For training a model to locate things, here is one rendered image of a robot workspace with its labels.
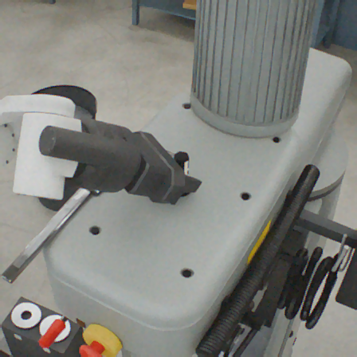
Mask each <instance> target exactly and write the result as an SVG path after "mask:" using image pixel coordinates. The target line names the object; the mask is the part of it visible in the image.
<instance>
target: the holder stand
mask: <svg viewBox="0 0 357 357"><path fill-rule="evenodd" d="M62 316H63V315H62V314H60V313H58V312H55V311H54V310H51V309H49V308H46V307H44V306H42V305H40V304H36V303H35V302H33V301H31V300H27V299H26V298H24V297H21V296H20V298H19V300H18V301H17V302H16V304H15V305H14V306H13V307H12V310H11V311H10V313H9V314H8V316H7V317H6V318H5V319H4V321H3V322H2V324H1V328H2V332H3V335H4V336H5V338H6V342H7V344H8V346H9V349H10V353H11V355H13V356H14V357H82V355H81V353H80V347H81V346H82V345H86V342H85V341H84V337H83V333H84V328H83V327H81V326H80V325H78V324H77V323H75V322H73V321H71V320H70V319H69V320H68V321H67V322H66V323H65V326H66V329H65V330H64V331H63V332H62V333H61V334H60V335H59V337H57V338H56V340H55V341H54V342H53V343H52V344H51V346H50V347H49V348H43V347H42V346H41V345H40V342H39V340H40V338H41V337H42V336H43V335H44V334H45V332H46V331H47V329H48V328H49V326H50V325H51V323H53V321H54V320H55V319H60V318H61V317H62Z"/></svg>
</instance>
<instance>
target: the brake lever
mask: <svg viewBox="0 0 357 357"><path fill-rule="evenodd" d="M68 320H69V318H67V317H66V316H65V315H63V316H62V317H61V318H60V319H55V320H54V321H53V323H51V325H50V326H49V328H48V329H47V331H45V334H44V335H43V336H42V337H41V338H40V340H39V342H40V345H41V346H42V347H43V348H49V347H50V346H51V344H52V343H53V342H54V341H55V340H56V338H57V337H59V335H60V334H61V333H62V332H63V331H64V330H65V329H66V326H65V323H66V322H67V321H68Z"/></svg>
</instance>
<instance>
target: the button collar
mask: <svg viewBox="0 0 357 357"><path fill-rule="evenodd" d="M83 337H84V341H85V342H86V343H87V344H88V345H90V344H91V343H92V341H96V342H98V343H101V344H102V345H103V346H104V348H105V350H104V351H103V354H102V355H104V356H106V357H116V355H117V353H119V351H120V349H122V343H121V342H120V340H119V339H118V338H117V337H116V336H115V335H114V334H113V333H112V332H111V331H110V330H109V329H107V328H104V327H102V326H100V325H97V324H90V325H89V326H88V327H87V328H86V329H85V331H84V333H83Z"/></svg>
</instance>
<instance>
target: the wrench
mask: <svg viewBox="0 0 357 357"><path fill-rule="evenodd" d="M78 189H79V190H78V191H77V192H76V193H75V194H74V195H73V196H72V197H71V198H70V199H69V200H68V201H67V202H66V203H65V205H64V206H63V207H62V208H61V209H60V210H58V212H57V213H56V214H55V215H54V217H53V218H52V220H51V221H50V222H49V223H48V224H47V225H46V227H45V228H44V229H42V230H41V232H40V233H39V234H38V235H37V236H36V237H35V238H34V239H33V240H32V241H31V242H30V243H29V244H28V246H27V247H26V248H24V249H23V251H22V252H21V253H20V255H19V256H17V257H16V258H15V260H14V261H13V262H11V263H12V264H11V265H10V266H9V267H8V269H6V270H5V271H4V273H3V274H2V275H0V277H1V278H2V279H3V280H5V281H8V282H9V283H10V284H12V283H13V282H14V281H15V280H16V279H17V278H18V277H19V276H20V274H21V272H22V271H24V270H25V269H26V267H27V266H28V265H29V264H30V263H31V262H32V261H33V259H34V258H35V257H36V256H37V255H38V254H39V253H40V252H41V250H42V249H44V248H45V247H46V244H47V243H48V242H49V241H50V240H52V238H53V237H54V236H55V235H56V234H57V232H58V231H59V229H60V228H61V227H62V226H63V225H64V224H65V223H66V222H67V221H68V220H69V219H70V218H71V217H72V215H73V214H74V213H75V212H76V211H77V210H78V209H79V207H80V206H81V205H82V204H83V203H84V202H85V201H86V200H87V199H88V197H89V196H90V195H91V194H92V195H94V196H97V195H98V194H99V193H100V192H101V191H97V190H87V189H81V188H78Z"/></svg>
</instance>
